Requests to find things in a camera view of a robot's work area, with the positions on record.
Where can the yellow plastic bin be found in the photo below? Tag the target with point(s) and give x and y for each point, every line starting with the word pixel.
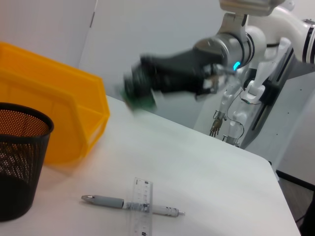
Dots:
pixel 49 86

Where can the black mesh pen cup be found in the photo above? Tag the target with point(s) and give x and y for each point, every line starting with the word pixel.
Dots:
pixel 19 172

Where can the clear plastic ruler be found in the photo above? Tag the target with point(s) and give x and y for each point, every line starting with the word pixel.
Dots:
pixel 141 189

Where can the bronze robotic hand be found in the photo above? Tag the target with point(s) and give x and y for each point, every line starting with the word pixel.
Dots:
pixel 216 126

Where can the white humanoid robot body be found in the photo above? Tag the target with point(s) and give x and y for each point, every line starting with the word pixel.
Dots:
pixel 256 86

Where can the grey white pen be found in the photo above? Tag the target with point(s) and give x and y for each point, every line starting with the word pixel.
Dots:
pixel 105 200

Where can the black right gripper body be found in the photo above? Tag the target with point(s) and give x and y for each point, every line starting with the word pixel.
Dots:
pixel 179 71

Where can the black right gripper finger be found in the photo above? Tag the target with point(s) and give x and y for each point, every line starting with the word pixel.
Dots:
pixel 139 82
pixel 148 64

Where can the green plastic wrapper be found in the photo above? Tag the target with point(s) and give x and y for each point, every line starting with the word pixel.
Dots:
pixel 140 103

